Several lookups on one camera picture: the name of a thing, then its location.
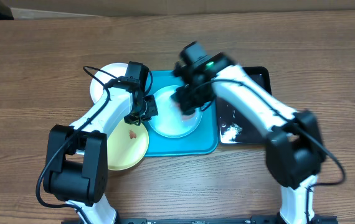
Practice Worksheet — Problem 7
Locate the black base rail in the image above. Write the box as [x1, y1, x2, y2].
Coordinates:
[60, 215, 339, 224]

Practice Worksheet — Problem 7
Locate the yellow plate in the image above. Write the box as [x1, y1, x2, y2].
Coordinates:
[107, 120, 149, 171]

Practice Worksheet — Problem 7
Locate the black water tray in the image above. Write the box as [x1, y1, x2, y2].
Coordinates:
[215, 67, 272, 145]

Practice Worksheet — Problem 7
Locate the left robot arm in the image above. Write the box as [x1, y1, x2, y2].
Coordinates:
[35, 62, 158, 223]

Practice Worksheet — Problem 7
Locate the light blue plate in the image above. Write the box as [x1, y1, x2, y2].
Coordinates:
[149, 85, 202, 138]

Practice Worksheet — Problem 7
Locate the teal plastic tray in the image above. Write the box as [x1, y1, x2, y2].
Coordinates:
[144, 70, 219, 157]

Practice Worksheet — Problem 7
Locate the white plate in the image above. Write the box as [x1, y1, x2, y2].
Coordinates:
[90, 63, 128, 104]

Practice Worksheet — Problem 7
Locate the green scrub sponge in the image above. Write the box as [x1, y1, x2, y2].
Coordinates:
[182, 112, 196, 121]

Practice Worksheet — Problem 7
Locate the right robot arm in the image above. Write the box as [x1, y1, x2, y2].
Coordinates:
[171, 42, 326, 223]

